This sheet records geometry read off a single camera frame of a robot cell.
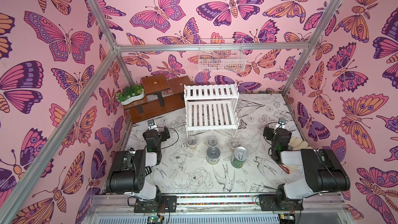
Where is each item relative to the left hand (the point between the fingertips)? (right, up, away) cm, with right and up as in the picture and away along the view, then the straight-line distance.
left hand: (159, 126), depth 94 cm
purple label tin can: (+32, -14, -13) cm, 37 cm away
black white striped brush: (-3, -23, -11) cm, 25 cm away
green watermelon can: (+46, -12, -16) cm, 50 cm away
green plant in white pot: (-16, +19, -2) cm, 26 cm away
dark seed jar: (+32, -8, -5) cm, 34 cm away
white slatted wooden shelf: (+32, +11, +3) cm, 34 cm away
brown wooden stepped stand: (-1, +19, +12) cm, 23 cm away
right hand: (+69, 0, -2) cm, 69 cm away
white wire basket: (+41, +43, +12) cm, 61 cm away
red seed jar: (+45, -9, -6) cm, 46 cm away
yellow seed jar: (+20, -9, -5) cm, 23 cm away
